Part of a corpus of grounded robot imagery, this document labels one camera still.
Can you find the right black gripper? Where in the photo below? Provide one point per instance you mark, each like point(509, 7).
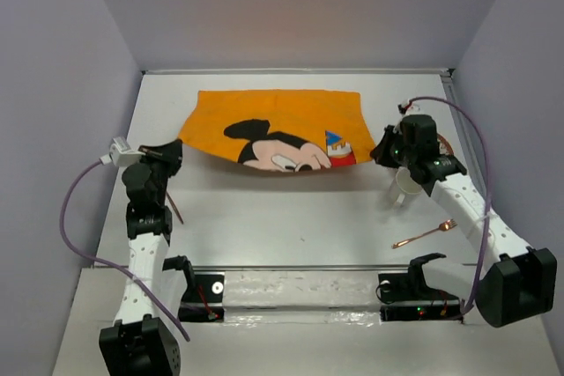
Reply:
point(380, 154)

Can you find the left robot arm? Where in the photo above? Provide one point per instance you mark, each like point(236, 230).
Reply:
point(143, 339)

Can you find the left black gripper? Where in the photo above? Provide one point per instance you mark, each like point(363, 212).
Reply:
point(168, 153)

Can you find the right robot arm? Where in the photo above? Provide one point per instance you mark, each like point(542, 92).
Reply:
point(512, 280)

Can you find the copper fork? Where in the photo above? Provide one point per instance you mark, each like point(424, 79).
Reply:
point(442, 227)

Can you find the orange Mickey Mouse cloth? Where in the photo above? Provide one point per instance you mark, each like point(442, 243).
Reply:
point(287, 131)

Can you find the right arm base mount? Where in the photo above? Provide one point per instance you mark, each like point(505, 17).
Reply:
point(401, 301)

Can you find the floral patterned plate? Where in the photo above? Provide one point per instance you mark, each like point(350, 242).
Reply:
point(445, 147)

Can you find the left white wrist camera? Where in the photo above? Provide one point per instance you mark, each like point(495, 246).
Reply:
point(120, 154)

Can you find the copper knife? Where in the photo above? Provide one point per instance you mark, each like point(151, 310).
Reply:
point(175, 209)

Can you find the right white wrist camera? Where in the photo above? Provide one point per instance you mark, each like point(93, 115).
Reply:
point(408, 107)

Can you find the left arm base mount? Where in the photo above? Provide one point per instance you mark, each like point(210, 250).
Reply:
point(203, 303)

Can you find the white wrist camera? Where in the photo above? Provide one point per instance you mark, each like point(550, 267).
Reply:
point(408, 107)
point(120, 154)

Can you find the white ceramic mug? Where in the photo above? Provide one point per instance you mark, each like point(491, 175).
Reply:
point(403, 189)

